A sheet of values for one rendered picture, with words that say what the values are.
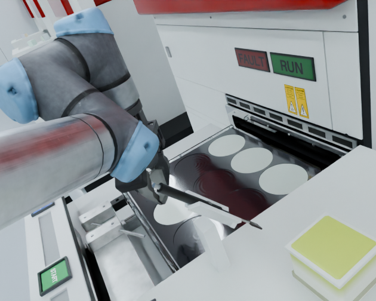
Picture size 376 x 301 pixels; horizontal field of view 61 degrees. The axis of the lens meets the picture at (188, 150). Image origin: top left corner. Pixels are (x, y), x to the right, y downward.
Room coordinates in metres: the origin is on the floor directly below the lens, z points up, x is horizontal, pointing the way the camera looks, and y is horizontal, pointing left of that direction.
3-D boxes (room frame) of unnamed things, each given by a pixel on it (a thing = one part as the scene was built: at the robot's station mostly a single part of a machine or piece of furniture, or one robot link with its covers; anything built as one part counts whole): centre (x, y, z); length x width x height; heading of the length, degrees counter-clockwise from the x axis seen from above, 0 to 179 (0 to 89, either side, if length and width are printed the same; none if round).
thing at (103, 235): (0.57, 0.24, 0.89); 0.08 x 0.03 x 0.03; 108
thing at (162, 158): (0.50, 0.06, 1.05); 0.05 x 0.02 x 0.09; 77
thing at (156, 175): (0.52, 0.06, 1.01); 0.06 x 0.03 x 0.09; 167
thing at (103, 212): (0.65, 0.26, 0.89); 0.08 x 0.03 x 0.03; 108
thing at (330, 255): (0.24, -0.11, 1.00); 0.07 x 0.07 x 0.07; 21
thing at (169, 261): (0.54, 0.14, 0.90); 0.38 x 0.01 x 0.01; 18
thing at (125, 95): (0.52, 0.08, 1.19); 0.08 x 0.08 x 0.05
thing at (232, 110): (0.67, -0.23, 0.89); 0.44 x 0.02 x 0.10; 18
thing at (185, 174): (0.60, -0.03, 0.90); 0.34 x 0.34 x 0.01; 18
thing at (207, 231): (0.33, 0.00, 1.03); 0.06 x 0.04 x 0.13; 108
